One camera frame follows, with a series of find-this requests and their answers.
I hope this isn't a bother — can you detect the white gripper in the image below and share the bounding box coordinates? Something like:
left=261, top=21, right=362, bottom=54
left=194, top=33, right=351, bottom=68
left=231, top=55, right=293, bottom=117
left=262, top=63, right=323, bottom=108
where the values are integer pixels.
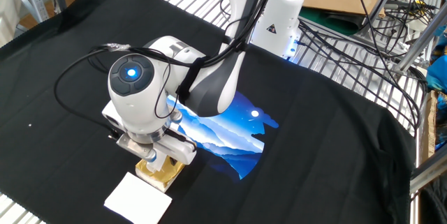
left=101, top=100, right=197, bottom=167

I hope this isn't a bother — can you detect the folded square white napkin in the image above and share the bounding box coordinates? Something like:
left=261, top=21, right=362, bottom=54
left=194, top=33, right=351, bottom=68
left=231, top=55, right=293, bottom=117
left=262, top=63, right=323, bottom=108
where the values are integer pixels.
left=103, top=171, right=173, bottom=224

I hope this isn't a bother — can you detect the gold tissue pack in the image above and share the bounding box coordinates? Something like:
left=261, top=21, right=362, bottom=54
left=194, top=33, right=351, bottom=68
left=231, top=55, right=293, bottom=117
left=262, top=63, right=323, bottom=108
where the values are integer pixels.
left=135, top=154, right=186, bottom=193

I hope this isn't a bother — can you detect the black T-shirt with blue print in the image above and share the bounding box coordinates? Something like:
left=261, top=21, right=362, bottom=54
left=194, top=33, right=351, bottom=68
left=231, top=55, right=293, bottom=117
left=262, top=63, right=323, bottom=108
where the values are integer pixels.
left=0, top=0, right=417, bottom=224

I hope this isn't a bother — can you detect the brown cardboard piece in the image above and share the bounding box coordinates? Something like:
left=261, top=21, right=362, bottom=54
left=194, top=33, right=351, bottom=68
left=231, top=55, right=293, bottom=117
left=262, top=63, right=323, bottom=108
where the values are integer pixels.
left=420, top=90, right=439, bottom=164

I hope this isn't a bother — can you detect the blue plastic bag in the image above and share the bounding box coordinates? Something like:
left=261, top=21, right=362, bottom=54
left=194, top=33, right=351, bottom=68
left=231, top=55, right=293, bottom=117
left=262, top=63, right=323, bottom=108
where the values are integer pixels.
left=425, top=24, right=447, bottom=95

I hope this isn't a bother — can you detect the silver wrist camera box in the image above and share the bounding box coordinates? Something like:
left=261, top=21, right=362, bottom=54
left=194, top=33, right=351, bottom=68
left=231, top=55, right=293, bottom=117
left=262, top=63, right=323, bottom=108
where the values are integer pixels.
left=116, top=132, right=157, bottom=163

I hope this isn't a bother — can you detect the black camera cable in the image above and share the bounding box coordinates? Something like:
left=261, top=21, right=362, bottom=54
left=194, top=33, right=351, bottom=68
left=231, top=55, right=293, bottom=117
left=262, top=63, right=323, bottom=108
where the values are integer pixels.
left=53, top=43, right=133, bottom=140

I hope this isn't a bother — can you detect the black velcro strap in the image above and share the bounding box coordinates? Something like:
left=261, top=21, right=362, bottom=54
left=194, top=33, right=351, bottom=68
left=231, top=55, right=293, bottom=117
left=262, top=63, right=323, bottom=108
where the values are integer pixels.
left=176, top=56, right=207, bottom=105

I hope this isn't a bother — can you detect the aluminium frame bar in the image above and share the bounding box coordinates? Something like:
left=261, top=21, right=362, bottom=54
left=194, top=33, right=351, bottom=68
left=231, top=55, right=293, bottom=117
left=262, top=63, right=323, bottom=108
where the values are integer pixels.
left=409, top=154, right=447, bottom=194

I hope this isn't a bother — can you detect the black cable tangle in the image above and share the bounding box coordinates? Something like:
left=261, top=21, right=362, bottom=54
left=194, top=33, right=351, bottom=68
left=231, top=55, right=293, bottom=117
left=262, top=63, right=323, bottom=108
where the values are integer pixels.
left=380, top=0, right=437, bottom=56

